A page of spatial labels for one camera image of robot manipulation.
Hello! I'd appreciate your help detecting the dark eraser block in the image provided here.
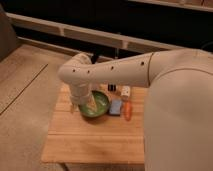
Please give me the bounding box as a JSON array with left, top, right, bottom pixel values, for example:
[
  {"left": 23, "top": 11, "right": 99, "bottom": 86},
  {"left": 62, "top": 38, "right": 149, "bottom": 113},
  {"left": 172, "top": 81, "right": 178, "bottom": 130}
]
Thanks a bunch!
[{"left": 108, "top": 84, "right": 116, "bottom": 92}]

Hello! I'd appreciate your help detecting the white bottle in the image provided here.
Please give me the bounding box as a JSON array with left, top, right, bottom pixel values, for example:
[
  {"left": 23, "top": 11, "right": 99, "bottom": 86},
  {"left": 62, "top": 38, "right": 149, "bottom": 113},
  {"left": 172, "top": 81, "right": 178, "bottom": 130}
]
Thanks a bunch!
[{"left": 121, "top": 86, "right": 131, "bottom": 98}]

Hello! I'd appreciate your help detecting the orange carrot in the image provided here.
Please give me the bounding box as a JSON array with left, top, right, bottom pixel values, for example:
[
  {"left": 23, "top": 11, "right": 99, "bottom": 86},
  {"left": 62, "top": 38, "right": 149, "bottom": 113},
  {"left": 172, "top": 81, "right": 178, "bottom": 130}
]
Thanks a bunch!
[{"left": 124, "top": 102, "right": 132, "bottom": 121}]

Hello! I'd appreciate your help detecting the green ceramic bowl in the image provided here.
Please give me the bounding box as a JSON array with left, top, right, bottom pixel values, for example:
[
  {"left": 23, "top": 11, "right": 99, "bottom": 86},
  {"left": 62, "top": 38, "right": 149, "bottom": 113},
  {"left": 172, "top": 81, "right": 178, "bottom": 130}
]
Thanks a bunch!
[{"left": 79, "top": 90, "right": 110, "bottom": 118}]

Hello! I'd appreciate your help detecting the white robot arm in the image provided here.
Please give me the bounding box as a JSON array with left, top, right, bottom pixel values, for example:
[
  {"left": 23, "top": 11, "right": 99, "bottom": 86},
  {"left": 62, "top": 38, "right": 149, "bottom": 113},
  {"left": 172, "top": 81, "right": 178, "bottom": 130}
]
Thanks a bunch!
[{"left": 58, "top": 48, "right": 213, "bottom": 171}]

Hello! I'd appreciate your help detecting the blue sponge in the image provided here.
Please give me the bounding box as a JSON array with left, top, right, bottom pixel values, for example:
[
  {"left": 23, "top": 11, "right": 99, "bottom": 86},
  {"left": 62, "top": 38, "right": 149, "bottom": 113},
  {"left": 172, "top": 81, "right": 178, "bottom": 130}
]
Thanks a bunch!
[{"left": 109, "top": 99, "right": 122, "bottom": 115}]

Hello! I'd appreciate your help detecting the wooden table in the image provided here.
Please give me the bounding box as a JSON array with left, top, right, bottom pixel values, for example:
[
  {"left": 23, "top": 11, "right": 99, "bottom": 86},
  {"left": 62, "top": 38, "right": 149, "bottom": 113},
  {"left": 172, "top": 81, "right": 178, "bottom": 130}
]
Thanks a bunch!
[{"left": 41, "top": 84, "right": 147, "bottom": 165}]

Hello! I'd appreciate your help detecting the grey cabinet corner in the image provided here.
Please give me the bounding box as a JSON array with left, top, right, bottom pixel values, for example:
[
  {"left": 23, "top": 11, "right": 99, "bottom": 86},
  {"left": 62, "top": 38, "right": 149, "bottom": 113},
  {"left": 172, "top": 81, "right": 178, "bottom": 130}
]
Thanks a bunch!
[{"left": 0, "top": 4, "right": 20, "bottom": 62}]

